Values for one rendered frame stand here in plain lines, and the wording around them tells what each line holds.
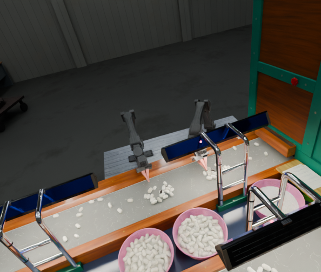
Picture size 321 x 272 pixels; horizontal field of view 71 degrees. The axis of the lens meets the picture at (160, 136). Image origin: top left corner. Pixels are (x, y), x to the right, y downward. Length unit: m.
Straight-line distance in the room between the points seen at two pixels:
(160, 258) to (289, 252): 0.57
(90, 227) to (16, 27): 6.96
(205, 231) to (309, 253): 0.44
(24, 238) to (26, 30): 6.74
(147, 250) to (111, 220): 0.29
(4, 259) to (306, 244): 1.50
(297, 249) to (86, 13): 7.18
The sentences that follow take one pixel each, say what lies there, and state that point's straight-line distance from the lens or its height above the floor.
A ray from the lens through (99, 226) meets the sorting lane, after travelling 1.41.
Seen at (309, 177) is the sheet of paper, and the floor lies 0.78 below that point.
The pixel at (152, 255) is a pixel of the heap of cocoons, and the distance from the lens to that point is 1.22.
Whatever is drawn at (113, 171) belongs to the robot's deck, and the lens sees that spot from 1.79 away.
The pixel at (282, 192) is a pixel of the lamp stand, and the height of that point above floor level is 1.00.
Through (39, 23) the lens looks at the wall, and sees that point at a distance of 7.72.
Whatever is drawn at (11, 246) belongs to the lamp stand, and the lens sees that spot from 1.20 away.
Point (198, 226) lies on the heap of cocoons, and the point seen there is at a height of 0.74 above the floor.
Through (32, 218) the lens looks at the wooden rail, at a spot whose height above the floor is 0.75.
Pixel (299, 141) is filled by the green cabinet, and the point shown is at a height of 0.89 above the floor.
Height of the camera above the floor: 1.81
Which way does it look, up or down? 34 degrees down
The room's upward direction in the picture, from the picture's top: 12 degrees counter-clockwise
